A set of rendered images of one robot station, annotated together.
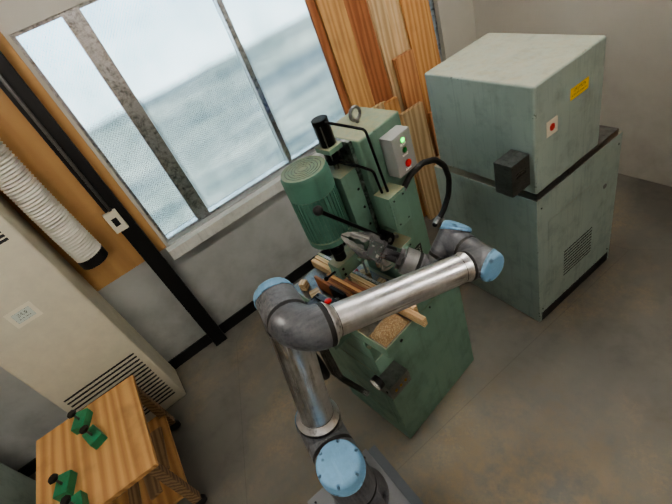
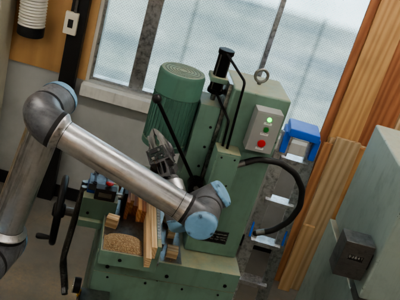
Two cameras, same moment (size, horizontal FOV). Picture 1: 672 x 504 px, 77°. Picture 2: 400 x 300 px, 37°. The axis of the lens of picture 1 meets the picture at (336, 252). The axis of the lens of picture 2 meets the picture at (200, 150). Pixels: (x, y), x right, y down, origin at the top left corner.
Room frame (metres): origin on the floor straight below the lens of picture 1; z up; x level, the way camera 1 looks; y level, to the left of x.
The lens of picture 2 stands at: (-0.62, -0.72, 2.16)
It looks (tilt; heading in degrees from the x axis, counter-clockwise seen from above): 24 degrees down; 16
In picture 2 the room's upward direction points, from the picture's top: 17 degrees clockwise
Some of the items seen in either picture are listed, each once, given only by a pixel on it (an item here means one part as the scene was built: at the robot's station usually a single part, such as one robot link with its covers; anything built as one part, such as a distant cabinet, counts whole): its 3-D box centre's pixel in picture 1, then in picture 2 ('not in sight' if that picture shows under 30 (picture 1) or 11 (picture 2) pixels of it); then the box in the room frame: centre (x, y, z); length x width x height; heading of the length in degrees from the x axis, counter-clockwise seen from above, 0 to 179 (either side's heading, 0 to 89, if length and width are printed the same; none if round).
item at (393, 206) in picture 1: (393, 206); (222, 166); (1.32, -0.27, 1.22); 0.09 x 0.08 x 0.15; 118
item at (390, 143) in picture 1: (398, 151); (262, 129); (1.37, -0.36, 1.40); 0.10 x 0.06 x 0.16; 118
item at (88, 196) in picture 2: not in sight; (99, 200); (1.22, 0.14, 0.91); 0.15 x 0.14 x 0.09; 28
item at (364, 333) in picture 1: (344, 310); (118, 213); (1.26, 0.07, 0.87); 0.61 x 0.30 x 0.06; 28
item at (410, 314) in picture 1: (362, 288); (147, 211); (1.29, -0.04, 0.92); 0.67 x 0.02 x 0.04; 28
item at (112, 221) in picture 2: not in sight; (112, 221); (1.13, 0.03, 0.92); 0.04 x 0.04 x 0.04; 16
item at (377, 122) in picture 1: (381, 199); (231, 166); (1.49, -0.26, 1.16); 0.22 x 0.22 x 0.72; 28
